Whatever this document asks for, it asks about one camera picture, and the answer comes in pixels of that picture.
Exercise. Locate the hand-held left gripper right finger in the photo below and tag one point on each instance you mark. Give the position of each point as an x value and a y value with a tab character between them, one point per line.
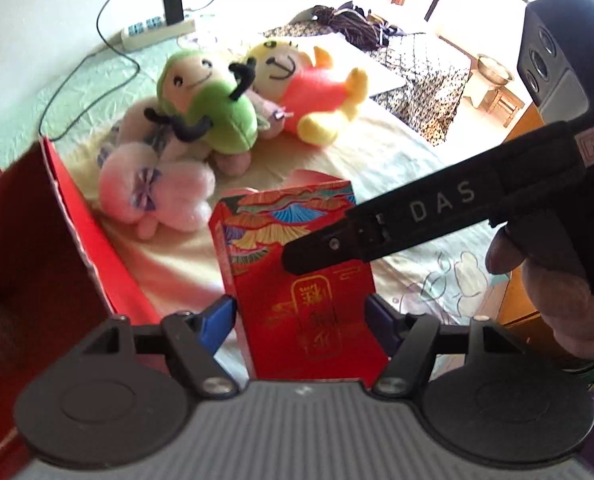
380	321

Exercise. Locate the pink plush toy purple bow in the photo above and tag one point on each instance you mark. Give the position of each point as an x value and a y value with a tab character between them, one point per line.
127	180

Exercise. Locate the metal basin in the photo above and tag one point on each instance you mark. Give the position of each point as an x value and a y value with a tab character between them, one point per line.
494	67

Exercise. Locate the small red patterned box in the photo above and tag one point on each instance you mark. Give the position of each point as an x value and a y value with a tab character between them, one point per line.
304	280

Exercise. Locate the person's right hand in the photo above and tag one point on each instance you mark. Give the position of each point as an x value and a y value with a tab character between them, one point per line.
567	310

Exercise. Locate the desktop with pale cloth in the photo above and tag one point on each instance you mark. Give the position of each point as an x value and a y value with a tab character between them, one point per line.
187	260

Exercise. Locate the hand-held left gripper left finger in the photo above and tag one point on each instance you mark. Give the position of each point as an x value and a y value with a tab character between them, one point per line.
219	321

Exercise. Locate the green plush toy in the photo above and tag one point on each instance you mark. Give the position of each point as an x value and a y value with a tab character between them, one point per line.
222	110

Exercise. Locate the pile of dark clothing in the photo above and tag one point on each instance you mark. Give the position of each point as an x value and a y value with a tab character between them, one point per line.
357	22

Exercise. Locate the white power strip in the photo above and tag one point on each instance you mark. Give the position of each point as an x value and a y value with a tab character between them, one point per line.
147	30

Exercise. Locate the yellow plush toy red shirt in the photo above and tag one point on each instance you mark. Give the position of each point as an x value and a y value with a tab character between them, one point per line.
309	90

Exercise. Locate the large red cardboard box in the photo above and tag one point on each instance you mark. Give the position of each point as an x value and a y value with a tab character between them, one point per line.
42	270

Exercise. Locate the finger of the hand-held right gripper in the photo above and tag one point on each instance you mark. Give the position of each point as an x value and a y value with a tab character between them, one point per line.
327	246

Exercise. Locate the wooden stool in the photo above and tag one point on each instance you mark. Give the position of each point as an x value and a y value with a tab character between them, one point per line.
499	102

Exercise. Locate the black charger plug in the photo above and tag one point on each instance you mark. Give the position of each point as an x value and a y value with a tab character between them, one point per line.
173	6

